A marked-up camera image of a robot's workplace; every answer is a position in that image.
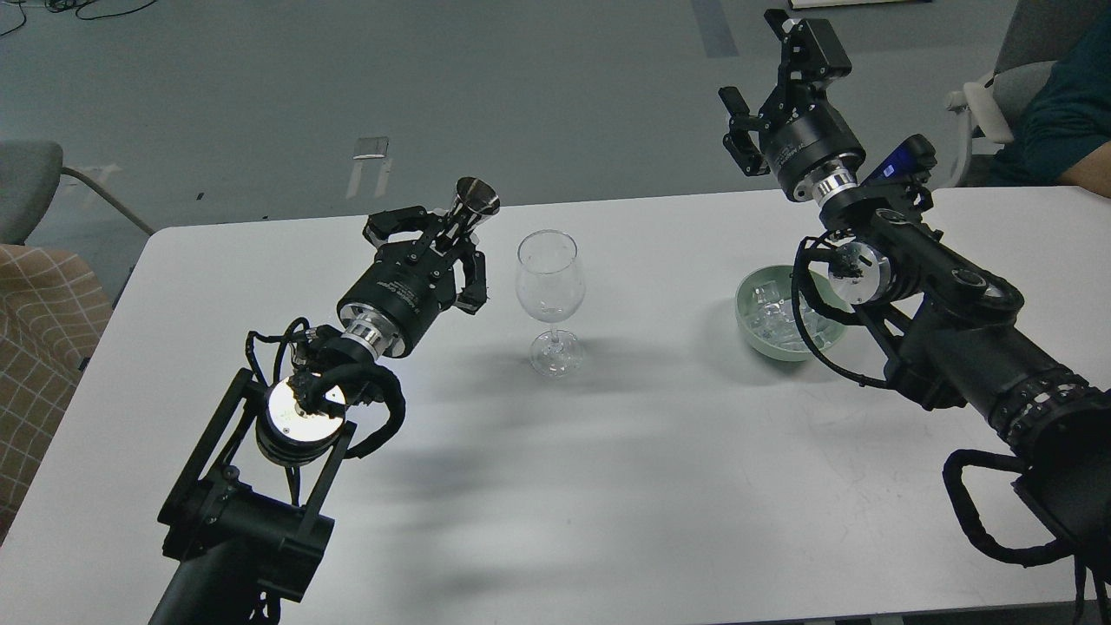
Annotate grey office chair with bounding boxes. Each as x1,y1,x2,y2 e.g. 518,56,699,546
1,140,156,245

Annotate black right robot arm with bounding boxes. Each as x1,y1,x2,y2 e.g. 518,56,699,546
719,9,1110,622

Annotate steel cocktail jigger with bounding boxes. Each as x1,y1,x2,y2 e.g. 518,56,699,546
434,175,501,254

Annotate metal floor plate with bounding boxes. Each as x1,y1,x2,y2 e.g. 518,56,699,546
351,137,390,160

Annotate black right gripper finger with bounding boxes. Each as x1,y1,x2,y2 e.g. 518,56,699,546
760,9,853,118
718,85,770,177

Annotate beige checked cushion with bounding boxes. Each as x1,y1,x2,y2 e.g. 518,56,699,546
1,244,114,536

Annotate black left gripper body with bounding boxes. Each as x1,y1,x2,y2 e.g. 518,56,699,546
337,239,456,359

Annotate black floor cables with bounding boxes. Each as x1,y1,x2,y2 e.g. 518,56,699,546
0,0,157,37

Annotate grey chair at right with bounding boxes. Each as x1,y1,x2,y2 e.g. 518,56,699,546
944,1,1108,188

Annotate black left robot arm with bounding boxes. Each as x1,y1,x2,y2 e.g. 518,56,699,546
150,194,499,624

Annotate person in teal sweater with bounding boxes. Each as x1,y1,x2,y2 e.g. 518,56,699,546
988,10,1110,198

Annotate clear ice cubes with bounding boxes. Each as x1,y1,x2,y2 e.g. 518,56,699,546
747,281,832,352

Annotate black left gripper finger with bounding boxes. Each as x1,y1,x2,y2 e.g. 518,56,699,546
451,244,488,315
364,206,450,254

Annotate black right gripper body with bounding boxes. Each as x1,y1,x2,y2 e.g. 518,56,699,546
758,102,865,202

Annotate clear wine glass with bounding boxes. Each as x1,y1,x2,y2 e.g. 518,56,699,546
516,229,585,379

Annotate green bowl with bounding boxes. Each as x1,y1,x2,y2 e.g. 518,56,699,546
734,265,848,363

